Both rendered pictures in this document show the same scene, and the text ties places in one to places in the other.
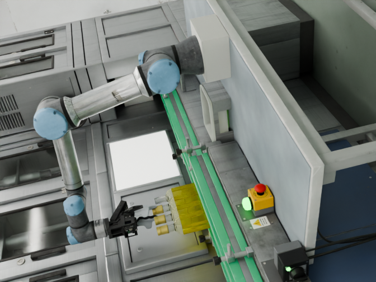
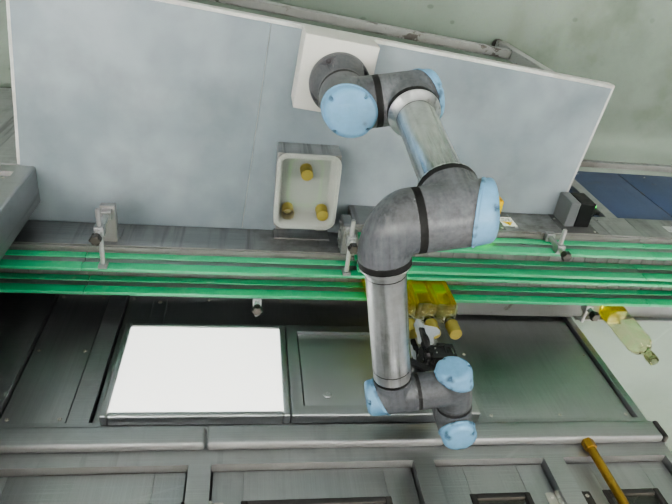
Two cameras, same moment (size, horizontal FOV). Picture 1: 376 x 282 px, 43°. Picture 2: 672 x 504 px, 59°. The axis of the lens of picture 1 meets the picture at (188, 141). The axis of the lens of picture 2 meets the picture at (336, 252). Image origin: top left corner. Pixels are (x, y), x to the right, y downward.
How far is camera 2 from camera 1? 2.25 m
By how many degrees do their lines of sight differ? 75
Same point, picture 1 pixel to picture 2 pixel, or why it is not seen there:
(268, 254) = (552, 226)
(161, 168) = (249, 346)
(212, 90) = (311, 150)
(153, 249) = not seen: hidden behind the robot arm
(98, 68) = not seen: outside the picture
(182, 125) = (219, 264)
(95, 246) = (413, 460)
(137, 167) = (225, 375)
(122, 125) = (27, 396)
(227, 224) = (501, 244)
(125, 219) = (440, 353)
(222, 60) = not seen: hidden behind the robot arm
